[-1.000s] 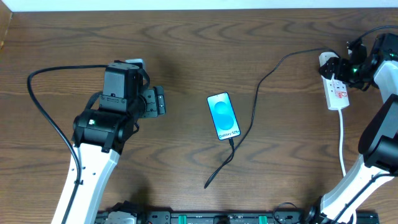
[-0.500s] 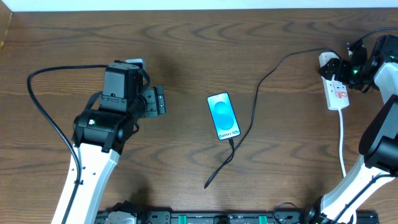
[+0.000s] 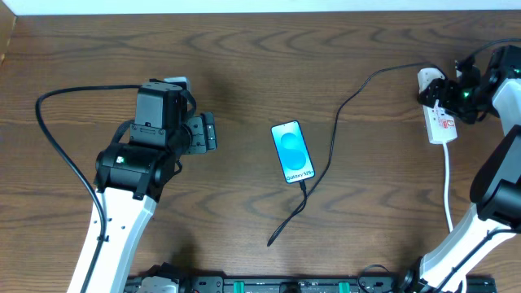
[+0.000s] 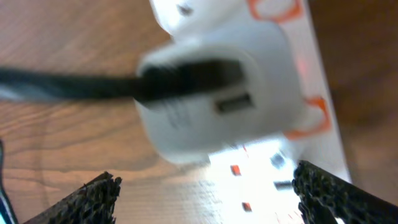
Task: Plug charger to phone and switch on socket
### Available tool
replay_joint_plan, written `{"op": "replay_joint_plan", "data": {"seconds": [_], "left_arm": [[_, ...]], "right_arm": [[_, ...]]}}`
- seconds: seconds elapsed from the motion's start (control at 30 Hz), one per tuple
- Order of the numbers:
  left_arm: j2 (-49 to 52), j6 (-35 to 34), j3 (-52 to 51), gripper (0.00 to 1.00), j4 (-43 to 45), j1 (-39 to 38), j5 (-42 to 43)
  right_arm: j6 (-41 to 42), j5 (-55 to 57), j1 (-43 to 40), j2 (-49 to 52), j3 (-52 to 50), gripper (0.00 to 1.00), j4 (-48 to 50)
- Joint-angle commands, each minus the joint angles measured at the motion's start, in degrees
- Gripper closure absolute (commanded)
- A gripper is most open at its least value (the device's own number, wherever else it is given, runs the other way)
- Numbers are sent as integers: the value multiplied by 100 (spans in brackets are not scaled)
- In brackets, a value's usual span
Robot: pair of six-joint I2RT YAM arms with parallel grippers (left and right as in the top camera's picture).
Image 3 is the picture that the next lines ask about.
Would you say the blue screen Galaxy smartphone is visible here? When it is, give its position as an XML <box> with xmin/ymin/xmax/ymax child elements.
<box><xmin>271</xmin><ymin>120</ymin><xmax>315</xmax><ymax>184</ymax></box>

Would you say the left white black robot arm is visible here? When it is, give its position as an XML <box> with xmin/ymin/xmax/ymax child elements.
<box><xmin>68</xmin><ymin>77</ymin><xmax>217</xmax><ymax>292</ymax></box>

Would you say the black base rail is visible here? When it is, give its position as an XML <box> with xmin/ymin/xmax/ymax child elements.
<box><xmin>124</xmin><ymin>264</ymin><xmax>497</xmax><ymax>293</ymax></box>

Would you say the white power strip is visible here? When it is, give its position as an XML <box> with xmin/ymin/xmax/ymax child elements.
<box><xmin>418</xmin><ymin>68</ymin><xmax>458</xmax><ymax>145</ymax></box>

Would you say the black USB charging cable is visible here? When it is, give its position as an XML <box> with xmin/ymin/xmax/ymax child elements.
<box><xmin>266</xmin><ymin>61</ymin><xmax>447</xmax><ymax>248</ymax></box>

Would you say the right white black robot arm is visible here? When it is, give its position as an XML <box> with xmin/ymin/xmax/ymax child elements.
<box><xmin>398</xmin><ymin>38</ymin><xmax>520</xmax><ymax>292</ymax></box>

